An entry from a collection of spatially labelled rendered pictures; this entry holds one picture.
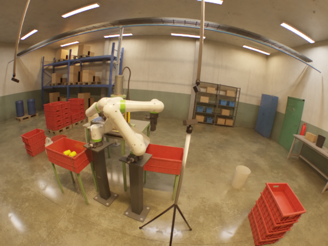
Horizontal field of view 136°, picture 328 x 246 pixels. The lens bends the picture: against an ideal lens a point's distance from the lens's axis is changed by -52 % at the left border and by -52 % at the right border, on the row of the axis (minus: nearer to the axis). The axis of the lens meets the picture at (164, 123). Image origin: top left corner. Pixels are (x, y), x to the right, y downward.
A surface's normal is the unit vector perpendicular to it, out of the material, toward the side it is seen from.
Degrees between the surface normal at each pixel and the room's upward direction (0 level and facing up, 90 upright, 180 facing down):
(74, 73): 90
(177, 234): 0
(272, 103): 90
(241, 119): 90
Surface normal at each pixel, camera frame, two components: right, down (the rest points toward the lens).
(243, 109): -0.13, 0.26
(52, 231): 0.09, -0.96
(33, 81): 0.99, 0.12
